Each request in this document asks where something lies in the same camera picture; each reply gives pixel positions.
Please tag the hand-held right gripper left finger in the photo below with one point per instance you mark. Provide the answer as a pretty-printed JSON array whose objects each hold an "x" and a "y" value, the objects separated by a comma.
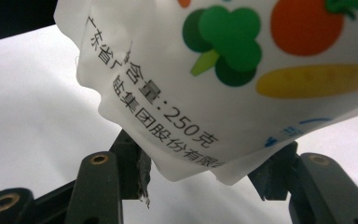
[{"x": 96, "y": 186}]

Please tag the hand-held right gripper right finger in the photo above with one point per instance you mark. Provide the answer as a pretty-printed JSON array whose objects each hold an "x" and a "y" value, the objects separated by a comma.
[{"x": 320, "y": 186}]

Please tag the blue and white pouch bag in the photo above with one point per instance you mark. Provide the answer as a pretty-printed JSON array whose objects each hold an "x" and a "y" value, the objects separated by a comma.
[{"x": 230, "y": 109}]

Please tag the white table mat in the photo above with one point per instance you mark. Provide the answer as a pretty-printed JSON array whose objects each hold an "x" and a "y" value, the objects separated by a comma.
[{"x": 28, "y": 99}]

